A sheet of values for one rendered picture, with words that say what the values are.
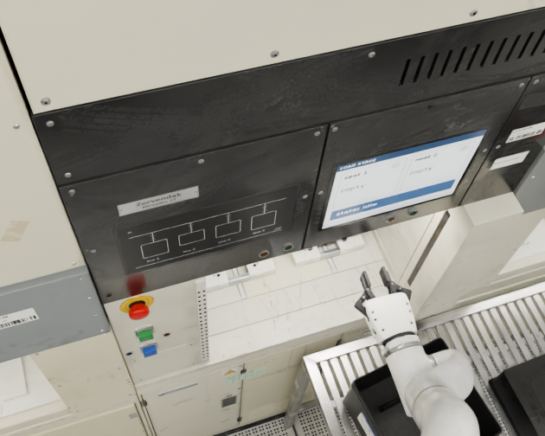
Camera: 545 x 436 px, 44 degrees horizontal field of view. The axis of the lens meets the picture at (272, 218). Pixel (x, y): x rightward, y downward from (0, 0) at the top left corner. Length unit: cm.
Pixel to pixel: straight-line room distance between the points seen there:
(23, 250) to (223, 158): 34
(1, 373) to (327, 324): 85
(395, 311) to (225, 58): 86
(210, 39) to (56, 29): 17
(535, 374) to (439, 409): 87
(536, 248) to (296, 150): 124
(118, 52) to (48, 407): 122
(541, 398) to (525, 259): 41
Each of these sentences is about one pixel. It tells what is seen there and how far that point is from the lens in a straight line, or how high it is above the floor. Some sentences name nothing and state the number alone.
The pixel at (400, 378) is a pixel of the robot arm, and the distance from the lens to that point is 149.
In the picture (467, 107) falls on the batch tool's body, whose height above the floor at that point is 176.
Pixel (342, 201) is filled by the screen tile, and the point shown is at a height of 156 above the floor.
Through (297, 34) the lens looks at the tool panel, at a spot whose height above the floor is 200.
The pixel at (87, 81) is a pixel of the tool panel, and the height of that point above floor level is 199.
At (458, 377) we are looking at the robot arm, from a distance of 141.
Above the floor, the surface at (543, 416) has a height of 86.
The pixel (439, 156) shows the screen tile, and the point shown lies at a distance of 125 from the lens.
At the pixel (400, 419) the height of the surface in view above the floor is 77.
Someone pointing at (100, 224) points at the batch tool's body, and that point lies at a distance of 107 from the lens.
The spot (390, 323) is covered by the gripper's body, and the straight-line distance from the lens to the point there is 153.
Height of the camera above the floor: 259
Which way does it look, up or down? 59 degrees down
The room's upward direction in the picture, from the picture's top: 7 degrees clockwise
